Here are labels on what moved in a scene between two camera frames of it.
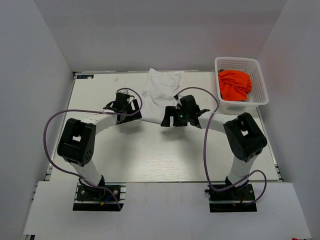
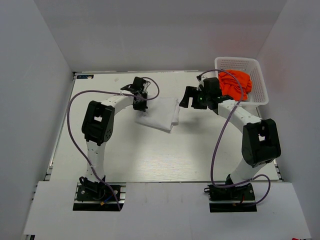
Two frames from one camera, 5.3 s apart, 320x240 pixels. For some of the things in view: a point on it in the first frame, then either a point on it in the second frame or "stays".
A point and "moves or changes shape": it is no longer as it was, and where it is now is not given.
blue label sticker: x=85 y=76 stays
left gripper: x=135 y=104 to x=141 y=107
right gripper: x=170 y=111 to x=189 y=93
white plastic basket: x=258 y=96 stays
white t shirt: x=158 y=94 moves or changes shape
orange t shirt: x=235 y=85 stays
